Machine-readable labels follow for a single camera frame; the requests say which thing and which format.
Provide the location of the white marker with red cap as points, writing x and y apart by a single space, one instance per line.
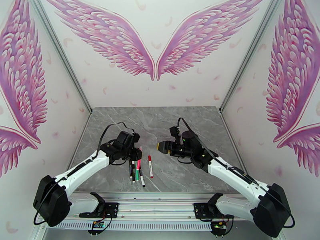
150 169

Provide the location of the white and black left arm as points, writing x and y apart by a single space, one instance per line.
82 169

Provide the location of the black pen with white print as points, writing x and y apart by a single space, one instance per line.
131 169

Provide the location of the aluminium frame post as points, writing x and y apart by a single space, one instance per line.
64 59
247 59

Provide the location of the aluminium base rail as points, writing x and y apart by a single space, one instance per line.
155 206

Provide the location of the small circuit board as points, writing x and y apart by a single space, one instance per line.
97 224
219 224

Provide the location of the white pen with black ends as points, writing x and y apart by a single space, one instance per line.
142 180

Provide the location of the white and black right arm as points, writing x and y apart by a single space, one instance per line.
232 174

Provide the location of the pink pen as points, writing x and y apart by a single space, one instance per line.
140 149

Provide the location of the green pen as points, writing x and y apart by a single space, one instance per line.
136 175

